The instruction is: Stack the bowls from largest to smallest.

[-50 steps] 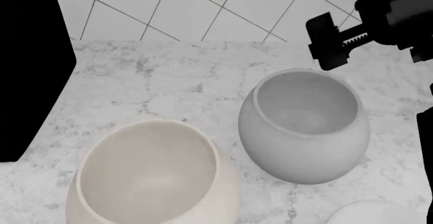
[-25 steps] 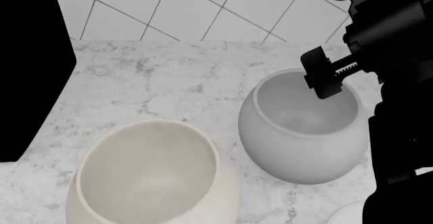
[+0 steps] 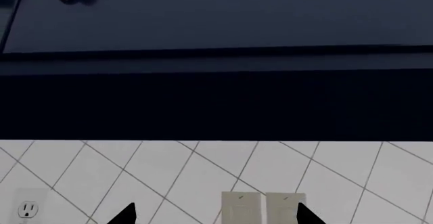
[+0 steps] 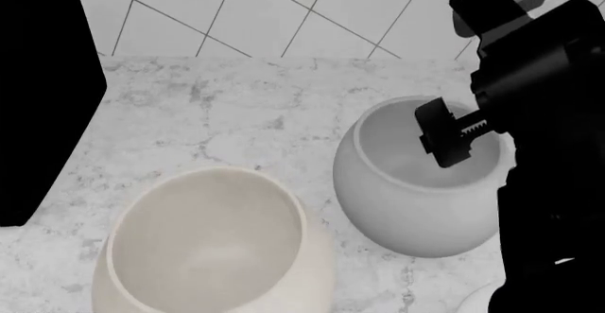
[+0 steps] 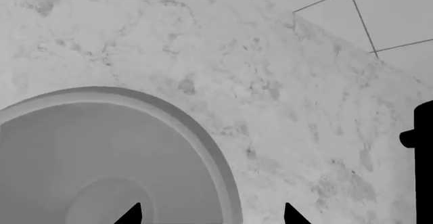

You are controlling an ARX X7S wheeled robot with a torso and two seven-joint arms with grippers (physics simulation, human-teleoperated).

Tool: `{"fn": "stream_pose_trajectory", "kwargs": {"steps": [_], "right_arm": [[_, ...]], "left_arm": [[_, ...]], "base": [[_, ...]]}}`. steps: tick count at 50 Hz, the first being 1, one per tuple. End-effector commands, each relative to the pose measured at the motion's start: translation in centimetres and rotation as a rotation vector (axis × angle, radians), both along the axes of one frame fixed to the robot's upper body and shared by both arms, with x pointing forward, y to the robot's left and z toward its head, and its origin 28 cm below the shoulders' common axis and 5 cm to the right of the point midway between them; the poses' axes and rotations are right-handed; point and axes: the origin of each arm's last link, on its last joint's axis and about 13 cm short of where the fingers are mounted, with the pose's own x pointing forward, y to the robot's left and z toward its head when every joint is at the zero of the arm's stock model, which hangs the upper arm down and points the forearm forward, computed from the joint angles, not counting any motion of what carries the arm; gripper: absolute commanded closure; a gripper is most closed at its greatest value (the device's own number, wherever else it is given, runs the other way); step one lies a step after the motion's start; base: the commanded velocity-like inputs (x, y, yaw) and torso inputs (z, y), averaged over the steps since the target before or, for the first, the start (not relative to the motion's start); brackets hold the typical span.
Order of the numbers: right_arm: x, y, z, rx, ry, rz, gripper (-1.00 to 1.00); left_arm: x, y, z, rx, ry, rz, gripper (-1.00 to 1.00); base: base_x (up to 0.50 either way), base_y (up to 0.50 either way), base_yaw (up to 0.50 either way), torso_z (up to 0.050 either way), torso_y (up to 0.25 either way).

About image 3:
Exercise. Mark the dark blue wall cabinet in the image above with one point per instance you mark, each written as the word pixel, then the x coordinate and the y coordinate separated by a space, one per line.
pixel 216 56

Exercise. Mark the white electrical outlet plate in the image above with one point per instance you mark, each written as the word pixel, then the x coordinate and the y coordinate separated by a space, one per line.
pixel 28 207

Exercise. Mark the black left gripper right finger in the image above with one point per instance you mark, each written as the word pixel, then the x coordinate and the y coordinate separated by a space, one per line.
pixel 307 217

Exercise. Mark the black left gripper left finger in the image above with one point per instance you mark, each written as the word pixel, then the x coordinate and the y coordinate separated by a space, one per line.
pixel 126 216

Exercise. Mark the beige wall switch plate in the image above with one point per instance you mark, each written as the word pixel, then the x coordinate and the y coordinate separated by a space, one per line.
pixel 241 208
pixel 282 208

